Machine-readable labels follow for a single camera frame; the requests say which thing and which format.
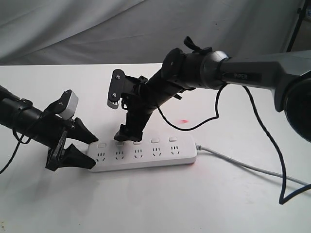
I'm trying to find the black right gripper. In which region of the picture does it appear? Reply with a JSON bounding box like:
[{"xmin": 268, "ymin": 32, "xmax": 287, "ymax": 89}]
[{"xmin": 114, "ymin": 75, "xmax": 159, "ymax": 142}]

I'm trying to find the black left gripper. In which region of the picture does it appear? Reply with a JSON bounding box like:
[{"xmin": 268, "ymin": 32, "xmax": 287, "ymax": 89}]
[{"xmin": 40, "ymin": 91, "xmax": 98, "ymax": 171}]

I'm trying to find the white five-outlet power strip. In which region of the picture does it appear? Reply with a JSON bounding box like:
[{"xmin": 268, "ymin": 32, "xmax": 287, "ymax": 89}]
[{"xmin": 87, "ymin": 134, "xmax": 197, "ymax": 172}]

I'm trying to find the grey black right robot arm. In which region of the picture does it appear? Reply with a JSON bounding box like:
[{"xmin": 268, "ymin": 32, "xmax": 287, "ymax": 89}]
[{"xmin": 107, "ymin": 37, "xmax": 311, "ymax": 141}]

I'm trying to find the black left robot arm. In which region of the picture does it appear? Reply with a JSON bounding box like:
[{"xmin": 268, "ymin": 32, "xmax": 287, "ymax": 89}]
[{"xmin": 0, "ymin": 87, "xmax": 98, "ymax": 171}]

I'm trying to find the grey backdrop cloth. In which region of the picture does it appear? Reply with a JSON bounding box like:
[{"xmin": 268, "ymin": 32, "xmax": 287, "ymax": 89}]
[{"xmin": 0, "ymin": 0, "xmax": 304, "ymax": 65}]

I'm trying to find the black tripod stand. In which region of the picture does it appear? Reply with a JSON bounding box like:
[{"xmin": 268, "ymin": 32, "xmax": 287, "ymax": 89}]
[{"xmin": 282, "ymin": 0, "xmax": 311, "ymax": 52}]

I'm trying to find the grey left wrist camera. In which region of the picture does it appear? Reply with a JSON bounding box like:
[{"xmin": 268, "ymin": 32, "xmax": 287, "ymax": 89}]
[{"xmin": 59, "ymin": 89, "xmax": 79, "ymax": 120}]

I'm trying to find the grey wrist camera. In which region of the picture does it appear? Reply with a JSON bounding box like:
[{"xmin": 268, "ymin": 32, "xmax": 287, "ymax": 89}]
[
  {"xmin": 59, "ymin": 89, "xmax": 79, "ymax": 120},
  {"xmin": 107, "ymin": 69, "xmax": 125, "ymax": 109}
]

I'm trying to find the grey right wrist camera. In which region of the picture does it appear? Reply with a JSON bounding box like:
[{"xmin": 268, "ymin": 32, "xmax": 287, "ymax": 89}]
[{"xmin": 107, "ymin": 69, "xmax": 125, "ymax": 109}]

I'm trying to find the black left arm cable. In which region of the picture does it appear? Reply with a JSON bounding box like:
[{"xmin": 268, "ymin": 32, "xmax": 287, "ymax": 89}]
[{"xmin": 0, "ymin": 130, "xmax": 31, "ymax": 174}]

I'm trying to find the grey power cable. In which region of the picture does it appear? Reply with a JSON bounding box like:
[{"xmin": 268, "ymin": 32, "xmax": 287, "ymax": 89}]
[{"xmin": 194, "ymin": 143, "xmax": 311, "ymax": 188}]

